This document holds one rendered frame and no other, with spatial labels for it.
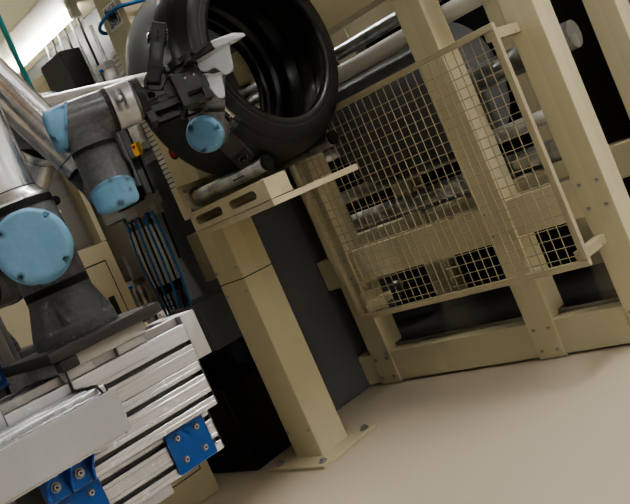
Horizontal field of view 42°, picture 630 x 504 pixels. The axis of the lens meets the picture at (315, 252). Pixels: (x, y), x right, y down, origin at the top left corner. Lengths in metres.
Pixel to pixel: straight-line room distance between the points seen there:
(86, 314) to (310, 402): 1.30
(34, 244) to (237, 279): 1.32
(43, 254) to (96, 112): 0.24
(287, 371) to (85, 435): 1.35
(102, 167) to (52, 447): 0.44
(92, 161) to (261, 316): 1.29
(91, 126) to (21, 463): 0.53
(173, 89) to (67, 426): 0.57
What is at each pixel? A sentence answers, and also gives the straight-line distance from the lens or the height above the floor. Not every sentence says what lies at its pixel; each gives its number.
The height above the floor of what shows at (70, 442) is 0.59.
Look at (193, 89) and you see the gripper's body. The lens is 1.42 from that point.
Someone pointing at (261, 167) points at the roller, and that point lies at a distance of 2.23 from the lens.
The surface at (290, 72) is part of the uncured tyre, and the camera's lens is 2.69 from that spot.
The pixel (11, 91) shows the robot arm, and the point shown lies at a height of 1.15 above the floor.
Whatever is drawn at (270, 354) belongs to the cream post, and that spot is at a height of 0.37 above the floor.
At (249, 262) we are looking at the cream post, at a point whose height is 0.66.
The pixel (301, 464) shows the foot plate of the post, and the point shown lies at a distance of 2.68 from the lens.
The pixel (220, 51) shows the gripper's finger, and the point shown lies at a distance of 1.41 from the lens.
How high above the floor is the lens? 0.79
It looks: 4 degrees down
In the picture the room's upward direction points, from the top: 24 degrees counter-clockwise
